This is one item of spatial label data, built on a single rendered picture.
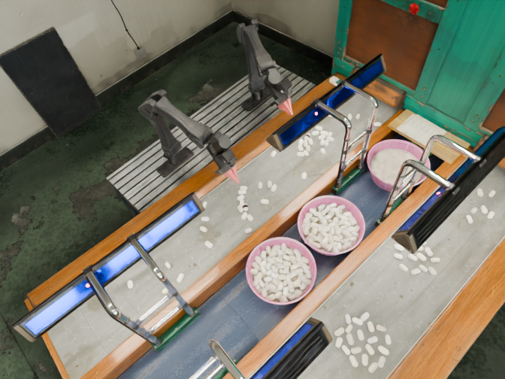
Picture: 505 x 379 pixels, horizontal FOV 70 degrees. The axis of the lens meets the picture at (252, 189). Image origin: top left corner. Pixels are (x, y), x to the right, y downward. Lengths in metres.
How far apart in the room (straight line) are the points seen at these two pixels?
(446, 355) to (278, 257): 0.64
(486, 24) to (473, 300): 0.97
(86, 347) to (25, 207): 1.74
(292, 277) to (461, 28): 1.13
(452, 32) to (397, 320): 1.09
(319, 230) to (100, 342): 0.92
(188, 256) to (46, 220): 1.60
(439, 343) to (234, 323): 0.70
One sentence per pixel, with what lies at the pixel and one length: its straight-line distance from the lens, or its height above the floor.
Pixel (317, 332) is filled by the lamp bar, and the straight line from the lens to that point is 0.98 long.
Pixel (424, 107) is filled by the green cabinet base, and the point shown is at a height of 0.83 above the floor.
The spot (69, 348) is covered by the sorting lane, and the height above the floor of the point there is 0.74.
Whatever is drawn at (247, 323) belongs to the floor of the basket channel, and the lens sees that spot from 1.44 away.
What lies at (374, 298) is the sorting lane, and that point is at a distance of 1.42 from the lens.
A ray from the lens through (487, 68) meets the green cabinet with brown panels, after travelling 1.69.
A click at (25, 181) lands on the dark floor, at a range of 3.23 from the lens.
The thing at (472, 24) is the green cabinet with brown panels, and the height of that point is 1.25.
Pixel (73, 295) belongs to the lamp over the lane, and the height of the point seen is 1.08.
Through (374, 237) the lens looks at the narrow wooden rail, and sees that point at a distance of 1.49.
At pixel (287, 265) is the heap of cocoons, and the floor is 0.74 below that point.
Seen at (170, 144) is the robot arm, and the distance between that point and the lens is 1.72.
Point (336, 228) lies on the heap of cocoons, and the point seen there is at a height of 0.73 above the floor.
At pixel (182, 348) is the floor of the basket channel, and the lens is 1.46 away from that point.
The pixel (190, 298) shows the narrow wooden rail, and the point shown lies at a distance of 1.41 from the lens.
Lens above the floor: 2.06
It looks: 55 degrees down
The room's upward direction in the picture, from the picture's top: 9 degrees counter-clockwise
